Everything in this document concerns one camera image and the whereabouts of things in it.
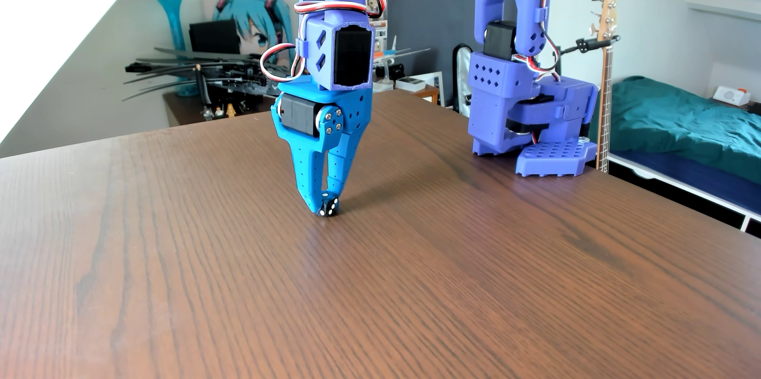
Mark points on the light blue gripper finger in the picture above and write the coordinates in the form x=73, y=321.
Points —
x=336, y=159
x=309, y=165

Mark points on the blue dice with white dots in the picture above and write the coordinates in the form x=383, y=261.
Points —
x=330, y=208

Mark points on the purple robot arm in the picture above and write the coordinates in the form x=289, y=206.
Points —
x=499, y=79

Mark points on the orange white toy plane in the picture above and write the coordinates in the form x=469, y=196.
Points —
x=386, y=61

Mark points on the small white flat box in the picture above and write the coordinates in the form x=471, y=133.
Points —
x=410, y=83

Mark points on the figure box with pale figure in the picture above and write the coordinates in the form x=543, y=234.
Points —
x=379, y=37

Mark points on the small yellow minifigure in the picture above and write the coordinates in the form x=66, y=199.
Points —
x=230, y=110

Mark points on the black framed standing object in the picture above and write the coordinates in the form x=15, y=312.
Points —
x=461, y=79

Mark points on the black helicopter model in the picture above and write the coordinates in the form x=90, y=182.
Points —
x=238, y=79

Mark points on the small black minifigure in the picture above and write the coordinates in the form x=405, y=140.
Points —
x=208, y=113

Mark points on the anime girl picture teal hair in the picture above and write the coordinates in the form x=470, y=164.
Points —
x=257, y=28

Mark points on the black rectangular box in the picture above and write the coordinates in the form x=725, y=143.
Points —
x=214, y=37

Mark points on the blue glass vase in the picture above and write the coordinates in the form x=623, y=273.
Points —
x=173, y=16

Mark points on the wooden bass guitar neck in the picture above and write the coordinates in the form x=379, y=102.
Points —
x=605, y=99

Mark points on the bed with teal blanket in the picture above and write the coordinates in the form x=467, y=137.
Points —
x=678, y=117

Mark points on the navy blue mattress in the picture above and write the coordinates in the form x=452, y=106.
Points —
x=701, y=180

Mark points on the small white radio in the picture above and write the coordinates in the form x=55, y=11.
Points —
x=730, y=95

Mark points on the white picture frame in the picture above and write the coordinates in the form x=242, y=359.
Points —
x=434, y=79

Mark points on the white bed frame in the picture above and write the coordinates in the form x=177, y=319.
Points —
x=678, y=183

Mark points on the white wall shelf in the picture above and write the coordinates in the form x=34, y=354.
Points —
x=722, y=5

